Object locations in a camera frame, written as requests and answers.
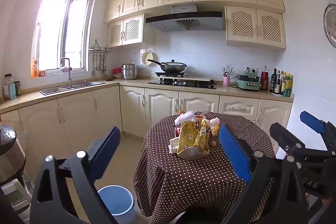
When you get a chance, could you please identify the gold snack bag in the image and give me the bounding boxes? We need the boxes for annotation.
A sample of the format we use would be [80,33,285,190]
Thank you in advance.
[176,119,210,160]

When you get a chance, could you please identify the white plastic bag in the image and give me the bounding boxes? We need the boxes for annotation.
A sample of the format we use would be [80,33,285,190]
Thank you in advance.
[175,111,197,125]

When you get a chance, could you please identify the blue plastic bin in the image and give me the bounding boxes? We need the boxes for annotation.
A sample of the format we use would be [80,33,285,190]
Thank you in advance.
[97,185,136,223]

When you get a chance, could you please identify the wall utensil rack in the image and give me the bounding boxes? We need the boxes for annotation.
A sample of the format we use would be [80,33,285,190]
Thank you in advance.
[88,39,113,54]

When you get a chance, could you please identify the glass storage jar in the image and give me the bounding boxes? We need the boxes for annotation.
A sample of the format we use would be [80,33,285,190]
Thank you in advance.
[3,73,16,100]

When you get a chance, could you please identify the brown polka-dot covered table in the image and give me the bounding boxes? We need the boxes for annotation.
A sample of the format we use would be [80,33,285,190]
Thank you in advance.
[133,112,276,224]

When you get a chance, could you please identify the cream lattice door cabinet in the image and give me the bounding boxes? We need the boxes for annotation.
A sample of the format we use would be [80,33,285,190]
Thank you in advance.
[107,13,155,48]
[225,5,286,50]

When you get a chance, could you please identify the round metal steamer tray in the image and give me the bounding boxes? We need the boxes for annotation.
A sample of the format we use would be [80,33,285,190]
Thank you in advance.
[323,4,336,48]

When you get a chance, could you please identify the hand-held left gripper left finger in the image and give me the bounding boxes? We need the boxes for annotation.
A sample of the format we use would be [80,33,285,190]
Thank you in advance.
[30,126,121,224]

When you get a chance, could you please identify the stainless steel rice cooker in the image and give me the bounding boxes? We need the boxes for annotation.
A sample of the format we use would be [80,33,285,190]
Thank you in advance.
[0,124,27,185]

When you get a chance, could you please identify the green electric cooker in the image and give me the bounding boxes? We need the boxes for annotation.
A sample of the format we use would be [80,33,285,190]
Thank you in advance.
[236,70,261,92]

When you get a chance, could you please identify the black gas hob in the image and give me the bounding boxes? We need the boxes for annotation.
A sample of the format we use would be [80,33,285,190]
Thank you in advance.
[148,77,217,90]

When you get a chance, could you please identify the stainless steel sink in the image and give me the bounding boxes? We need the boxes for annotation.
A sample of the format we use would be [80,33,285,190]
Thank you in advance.
[39,80,105,95]

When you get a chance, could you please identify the cream lower kitchen cabinets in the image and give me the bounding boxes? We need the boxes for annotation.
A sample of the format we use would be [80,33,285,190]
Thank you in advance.
[0,80,294,161]

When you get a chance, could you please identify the dark soda bottle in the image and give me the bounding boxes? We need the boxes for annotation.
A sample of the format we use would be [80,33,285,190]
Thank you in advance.
[260,66,269,91]

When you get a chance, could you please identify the white tissue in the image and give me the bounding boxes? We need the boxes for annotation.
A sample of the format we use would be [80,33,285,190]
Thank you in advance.
[169,137,181,154]

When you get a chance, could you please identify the orange bottle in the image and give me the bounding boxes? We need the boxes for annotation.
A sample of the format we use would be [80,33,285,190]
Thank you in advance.
[31,59,39,79]

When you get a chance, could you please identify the cream perforated round plate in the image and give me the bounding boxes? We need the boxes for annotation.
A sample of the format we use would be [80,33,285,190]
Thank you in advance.
[141,51,156,65]

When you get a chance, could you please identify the white step stool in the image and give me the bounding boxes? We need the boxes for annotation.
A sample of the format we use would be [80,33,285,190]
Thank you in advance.
[0,178,33,216]

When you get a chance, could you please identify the black range hood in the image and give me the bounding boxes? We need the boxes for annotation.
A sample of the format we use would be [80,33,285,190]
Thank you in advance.
[145,4,226,32]

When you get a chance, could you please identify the stainless steel steamer pot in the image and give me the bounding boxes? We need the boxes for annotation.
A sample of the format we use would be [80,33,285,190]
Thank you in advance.
[121,60,139,81]

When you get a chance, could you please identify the row of condiment bottles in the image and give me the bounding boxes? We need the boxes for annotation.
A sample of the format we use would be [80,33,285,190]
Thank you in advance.
[270,68,294,97]

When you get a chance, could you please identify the kitchen window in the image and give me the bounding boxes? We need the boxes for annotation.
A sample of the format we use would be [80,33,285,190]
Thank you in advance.
[31,0,93,79]

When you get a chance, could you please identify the chrome sink faucet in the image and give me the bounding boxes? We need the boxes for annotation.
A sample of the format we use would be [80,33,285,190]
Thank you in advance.
[60,57,75,88]

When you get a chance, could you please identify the lidded black wok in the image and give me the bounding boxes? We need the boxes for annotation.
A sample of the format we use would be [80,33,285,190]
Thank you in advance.
[146,59,187,73]

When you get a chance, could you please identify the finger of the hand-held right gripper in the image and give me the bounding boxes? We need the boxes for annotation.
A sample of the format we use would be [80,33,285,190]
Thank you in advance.
[269,122,309,161]
[300,111,336,153]

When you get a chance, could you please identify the hanging kitchen utensils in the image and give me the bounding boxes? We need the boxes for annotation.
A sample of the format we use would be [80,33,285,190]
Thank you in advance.
[91,53,108,77]

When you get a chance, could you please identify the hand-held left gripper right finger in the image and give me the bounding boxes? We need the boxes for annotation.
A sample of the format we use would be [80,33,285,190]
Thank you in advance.
[218,124,307,224]

